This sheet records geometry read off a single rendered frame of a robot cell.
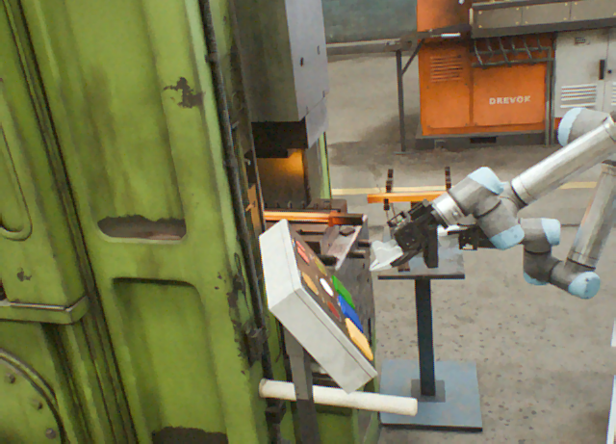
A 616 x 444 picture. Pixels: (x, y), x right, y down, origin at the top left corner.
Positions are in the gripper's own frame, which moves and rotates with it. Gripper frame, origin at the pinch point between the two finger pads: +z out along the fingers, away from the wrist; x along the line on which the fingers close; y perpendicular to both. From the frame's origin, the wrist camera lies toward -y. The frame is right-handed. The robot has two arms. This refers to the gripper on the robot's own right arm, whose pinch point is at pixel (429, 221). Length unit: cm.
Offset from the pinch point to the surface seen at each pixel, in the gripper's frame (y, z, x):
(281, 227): -19, 27, -47
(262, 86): -46, 40, -17
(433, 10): -9, 49, 352
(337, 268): 9.0, 25.0, -15.4
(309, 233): 1.7, 35.2, -8.0
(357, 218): -0.9, 21.5, -1.5
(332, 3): 28, 242, 736
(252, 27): -62, 40, -18
